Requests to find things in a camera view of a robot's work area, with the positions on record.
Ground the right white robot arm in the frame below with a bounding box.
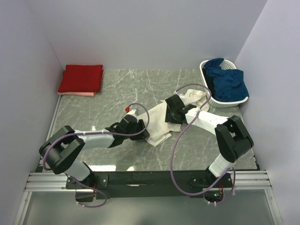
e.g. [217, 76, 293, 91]
[165, 95, 254, 187]

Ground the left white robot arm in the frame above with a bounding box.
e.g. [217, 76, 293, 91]
[39, 115, 150, 188]

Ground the folded pink t shirt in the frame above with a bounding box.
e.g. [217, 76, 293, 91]
[58, 70, 103, 97]

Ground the white plastic laundry basket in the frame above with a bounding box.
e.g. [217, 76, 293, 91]
[199, 59, 249, 108]

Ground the folded red t shirt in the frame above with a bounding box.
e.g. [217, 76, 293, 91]
[58, 64, 103, 96]

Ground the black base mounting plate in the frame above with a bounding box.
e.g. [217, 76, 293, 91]
[65, 167, 235, 202]

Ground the aluminium extrusion rail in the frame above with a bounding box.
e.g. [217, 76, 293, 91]
[24, 171, 272, 192]

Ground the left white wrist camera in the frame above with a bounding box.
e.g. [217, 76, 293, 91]
[125, 107, 139, 118]

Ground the crumpled blue t shirt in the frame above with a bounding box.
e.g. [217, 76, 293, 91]
[203, 58, 249, 102]

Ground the cream white t shirt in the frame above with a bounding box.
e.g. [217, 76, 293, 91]
[137, 89, 207, 147]

